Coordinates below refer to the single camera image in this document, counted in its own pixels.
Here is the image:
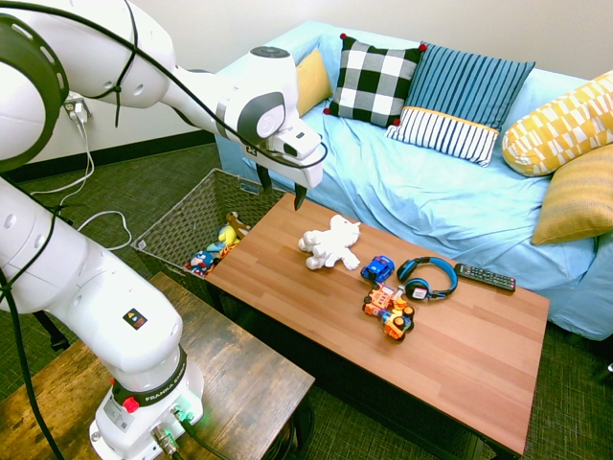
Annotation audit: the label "yellow plush toy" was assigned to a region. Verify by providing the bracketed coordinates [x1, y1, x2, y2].
[206, 224, 240, 253]

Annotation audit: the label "plain yellow pillow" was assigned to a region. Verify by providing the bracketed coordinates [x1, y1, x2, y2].
[294, 47, 333, 118]

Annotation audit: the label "captain america plush toy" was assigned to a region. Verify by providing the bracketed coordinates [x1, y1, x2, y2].
[186, 249, 216, 278]

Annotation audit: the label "blue black headphones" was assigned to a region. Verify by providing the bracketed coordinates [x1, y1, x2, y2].
[396, 256, 459, 303]

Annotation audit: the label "blue striped pillow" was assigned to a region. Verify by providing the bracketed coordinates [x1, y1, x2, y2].
[385, 42, 536, 168]

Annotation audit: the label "orange toy fire truck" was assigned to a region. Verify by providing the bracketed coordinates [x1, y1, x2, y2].
[361, 281, 406, 323]

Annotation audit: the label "black remote control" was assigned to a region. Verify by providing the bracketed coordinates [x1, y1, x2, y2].
[453, 263, 518, 293]

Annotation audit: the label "white power cable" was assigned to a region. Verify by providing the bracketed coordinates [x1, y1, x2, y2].
[29, 113, 133, 252]

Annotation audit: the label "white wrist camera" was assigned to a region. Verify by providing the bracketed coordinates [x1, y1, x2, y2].
[270, 118, 323, 162]

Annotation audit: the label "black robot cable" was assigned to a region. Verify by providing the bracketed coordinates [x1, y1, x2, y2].
[0, 0, 329, 460]

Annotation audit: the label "black white checkered pillow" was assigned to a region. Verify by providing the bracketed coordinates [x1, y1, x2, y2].
[323, 32, 428, 128]

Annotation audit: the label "yellow striped pillow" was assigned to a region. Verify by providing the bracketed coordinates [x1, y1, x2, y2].
[530, 143, 613, 246]

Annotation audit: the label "dark wooden robot stand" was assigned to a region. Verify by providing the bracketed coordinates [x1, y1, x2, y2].
[0, 271, 316, 460]

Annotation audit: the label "white stuffed toy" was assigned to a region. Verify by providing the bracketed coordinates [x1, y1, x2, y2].
[297, 214, 362, 272]

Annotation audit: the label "blue toy car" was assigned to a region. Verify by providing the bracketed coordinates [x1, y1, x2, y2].
[360, 255, 397, 284]

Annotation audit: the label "wooden coffee table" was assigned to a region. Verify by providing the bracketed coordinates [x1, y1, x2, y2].
[204, 192, 552, 459]

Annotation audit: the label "brown plush toy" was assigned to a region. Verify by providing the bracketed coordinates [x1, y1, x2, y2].
[225, 211, 252, 239]

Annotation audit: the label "white wall outlet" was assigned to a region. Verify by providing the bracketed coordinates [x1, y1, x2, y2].
[63, 96, 92, 121]

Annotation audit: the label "orange yellow toy truck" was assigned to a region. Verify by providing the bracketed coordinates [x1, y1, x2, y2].
[381, 303, 417, 342]

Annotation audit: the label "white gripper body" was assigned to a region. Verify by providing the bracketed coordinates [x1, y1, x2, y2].
[245, 141, 325, 190]

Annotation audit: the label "grey woven basket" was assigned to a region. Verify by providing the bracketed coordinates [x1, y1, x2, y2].
[131, 167, 287, 308]

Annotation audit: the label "yellow white patterned bolster pillow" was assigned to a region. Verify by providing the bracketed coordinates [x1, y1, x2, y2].
[501, 69, 613, 178]

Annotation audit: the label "light blue sofa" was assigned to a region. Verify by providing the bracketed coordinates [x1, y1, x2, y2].
[215, 19, 613, 342]

